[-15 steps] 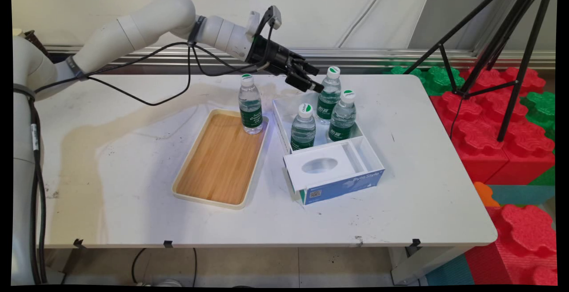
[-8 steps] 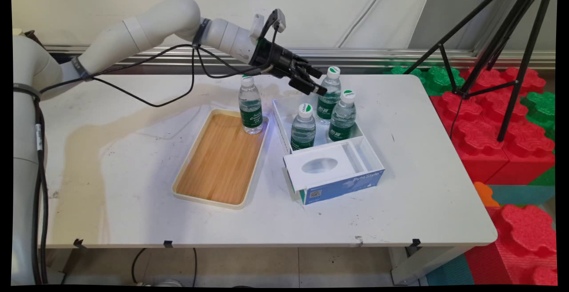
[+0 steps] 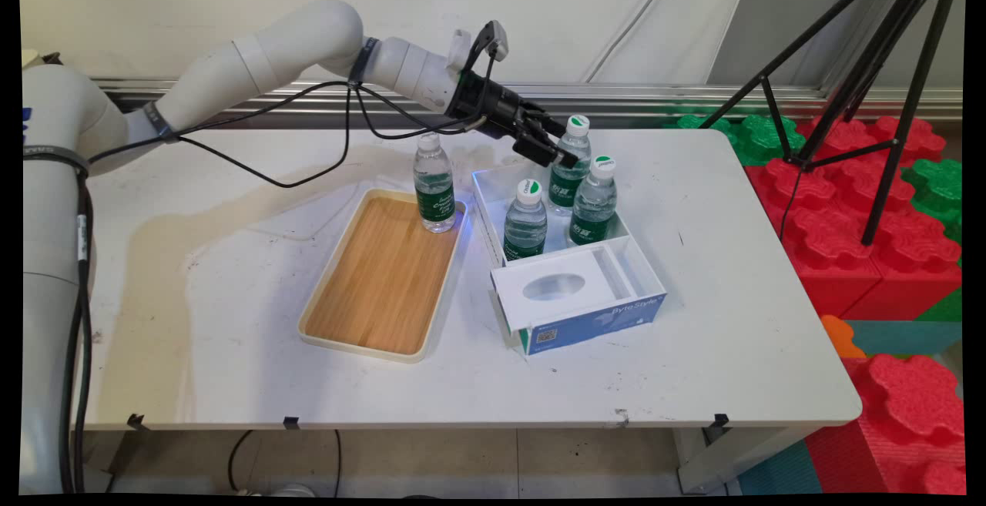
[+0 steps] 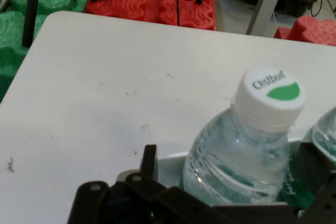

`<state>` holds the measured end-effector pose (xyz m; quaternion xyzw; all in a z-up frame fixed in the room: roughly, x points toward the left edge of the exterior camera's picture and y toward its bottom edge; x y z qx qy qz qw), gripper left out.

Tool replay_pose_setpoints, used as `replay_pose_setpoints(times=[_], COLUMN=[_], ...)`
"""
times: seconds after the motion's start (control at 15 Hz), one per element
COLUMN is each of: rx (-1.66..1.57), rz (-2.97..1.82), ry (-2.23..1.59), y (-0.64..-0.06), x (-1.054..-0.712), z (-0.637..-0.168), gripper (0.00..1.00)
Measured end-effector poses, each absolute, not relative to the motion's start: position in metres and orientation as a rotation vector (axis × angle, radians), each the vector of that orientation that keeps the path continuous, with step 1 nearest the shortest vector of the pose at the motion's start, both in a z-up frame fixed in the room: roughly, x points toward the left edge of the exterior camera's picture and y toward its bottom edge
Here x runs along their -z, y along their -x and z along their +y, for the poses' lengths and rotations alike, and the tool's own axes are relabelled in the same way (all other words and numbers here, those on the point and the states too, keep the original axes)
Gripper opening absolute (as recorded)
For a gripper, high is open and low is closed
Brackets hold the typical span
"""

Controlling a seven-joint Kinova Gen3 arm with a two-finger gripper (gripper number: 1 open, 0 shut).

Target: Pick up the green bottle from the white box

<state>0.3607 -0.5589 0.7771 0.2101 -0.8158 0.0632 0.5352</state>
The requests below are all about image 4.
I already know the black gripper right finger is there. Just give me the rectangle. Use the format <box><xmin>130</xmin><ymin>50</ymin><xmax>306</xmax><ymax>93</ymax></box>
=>
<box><xmin>298</xmin><ymin>142</ymin><xmax>336</xmax><ymax>224</ymax></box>

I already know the black tripod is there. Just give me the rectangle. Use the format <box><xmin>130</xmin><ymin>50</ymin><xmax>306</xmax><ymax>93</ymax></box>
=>
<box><xmin>22</xmin><ymin>0</ymin><xmax>204</xmax><ymax>48</ymax></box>

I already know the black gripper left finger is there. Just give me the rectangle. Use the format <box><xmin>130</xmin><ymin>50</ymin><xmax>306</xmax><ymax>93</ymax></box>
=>
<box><xmin>67</xmin><ymin>144</ymin><xmax>232</xmax><ymax>224</ymax></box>

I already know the clear water bottle green label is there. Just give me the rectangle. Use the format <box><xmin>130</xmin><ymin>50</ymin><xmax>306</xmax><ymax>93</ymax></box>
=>
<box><xmin>182</xmin><ymin>68</ymin><xmax>307</xmax><ymax>206</ymax></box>
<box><xmin>278</xmin><ymin>106</ymin><xmax>336</xmax><ymax>209</ymax></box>

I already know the white side table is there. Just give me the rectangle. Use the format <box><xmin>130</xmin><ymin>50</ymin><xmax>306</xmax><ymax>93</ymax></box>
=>
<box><xmin>245</xmin><ymin>0</ymin><xmax>290</xmax><ymax>36</ymax></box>

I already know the white cardboard box blue side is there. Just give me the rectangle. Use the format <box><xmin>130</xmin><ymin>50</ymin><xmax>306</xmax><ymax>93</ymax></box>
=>
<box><xmin>156</xmin><ymin>140</ymin><xmax>304</xmax><ymax>190</ymax></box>

